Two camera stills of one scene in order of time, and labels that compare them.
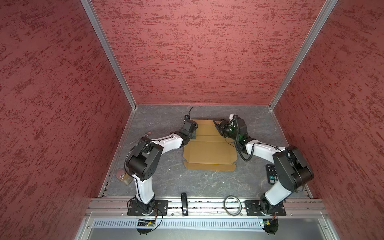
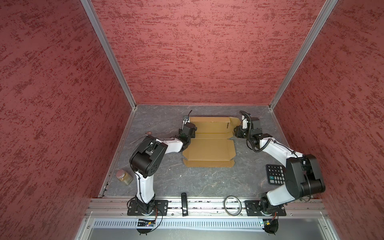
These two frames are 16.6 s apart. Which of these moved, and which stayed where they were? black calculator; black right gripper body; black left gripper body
Moved: black right gripper body
Stayed: black left gripper body; black calculator
